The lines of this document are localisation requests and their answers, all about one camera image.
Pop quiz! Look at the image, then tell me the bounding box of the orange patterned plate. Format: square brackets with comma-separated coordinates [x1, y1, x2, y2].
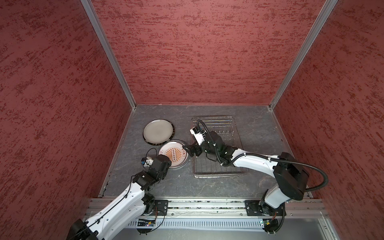
[157, 139, 191, 171]

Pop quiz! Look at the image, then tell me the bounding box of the small patterned plate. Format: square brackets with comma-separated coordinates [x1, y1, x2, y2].
[161, 142, 189, 168]

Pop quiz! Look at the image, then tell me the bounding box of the dark rimmed patterned plate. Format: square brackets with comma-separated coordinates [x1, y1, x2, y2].
[142, 119, 176, 147]

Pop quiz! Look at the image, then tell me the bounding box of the plain white plate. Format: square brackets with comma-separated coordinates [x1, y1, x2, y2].
[143, 119, 174, 145]

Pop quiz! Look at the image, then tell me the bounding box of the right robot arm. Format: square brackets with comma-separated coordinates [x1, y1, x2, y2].
[183, 120, 329, 216]

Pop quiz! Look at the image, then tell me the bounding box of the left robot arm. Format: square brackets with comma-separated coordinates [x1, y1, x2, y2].
[67, 155, 172, 240]

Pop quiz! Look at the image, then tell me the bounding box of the left corner aluminium profile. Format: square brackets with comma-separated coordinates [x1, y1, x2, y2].
[81, 0, 137, 110]

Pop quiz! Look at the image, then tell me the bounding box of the corner aluminium profile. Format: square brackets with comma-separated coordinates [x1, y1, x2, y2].
[81, 0, 137, 110]
[269, 0, 338, 111]

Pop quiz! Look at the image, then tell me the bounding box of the right corner aluminium profile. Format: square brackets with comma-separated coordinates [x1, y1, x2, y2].
[269, 0, 338, 111]

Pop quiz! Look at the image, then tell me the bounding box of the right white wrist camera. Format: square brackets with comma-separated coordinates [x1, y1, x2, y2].
[190, 127, 205, 146]

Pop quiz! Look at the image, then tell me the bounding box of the metal wire dish rack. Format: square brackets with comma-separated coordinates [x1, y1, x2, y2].
[192, 116, 248, 178]

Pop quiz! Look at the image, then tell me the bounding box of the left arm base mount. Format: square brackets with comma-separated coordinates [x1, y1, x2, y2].
[143, 200, 169, 216]

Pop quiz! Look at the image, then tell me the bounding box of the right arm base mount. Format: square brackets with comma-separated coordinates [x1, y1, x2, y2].
[245, 200, 286, 217]

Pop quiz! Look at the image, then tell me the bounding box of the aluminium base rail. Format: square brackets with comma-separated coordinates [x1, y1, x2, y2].
[167, 198, 329, 219]

